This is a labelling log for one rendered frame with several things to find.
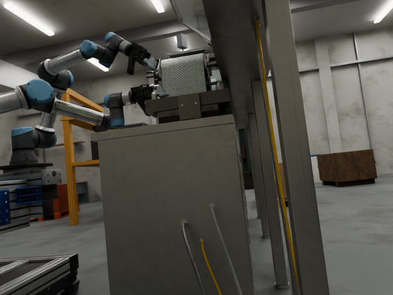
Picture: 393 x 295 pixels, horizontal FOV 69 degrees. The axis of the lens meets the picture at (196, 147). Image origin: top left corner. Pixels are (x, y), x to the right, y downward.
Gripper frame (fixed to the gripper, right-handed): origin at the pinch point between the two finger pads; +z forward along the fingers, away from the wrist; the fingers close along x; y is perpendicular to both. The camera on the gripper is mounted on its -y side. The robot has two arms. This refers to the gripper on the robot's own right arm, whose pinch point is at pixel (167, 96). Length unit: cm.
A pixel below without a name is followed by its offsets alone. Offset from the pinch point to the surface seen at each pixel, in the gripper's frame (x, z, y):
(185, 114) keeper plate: -22.0, 12.7, -15.7
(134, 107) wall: 729, -288, 180
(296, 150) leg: -77, 49, -39
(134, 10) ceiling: 399, -148, 299
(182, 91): -0.2, 8.8, 1.1
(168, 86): -0.2, 1.4, 5.1
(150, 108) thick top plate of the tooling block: -20.0, -4.1, -10.2
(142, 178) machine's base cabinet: -26, -9, -43
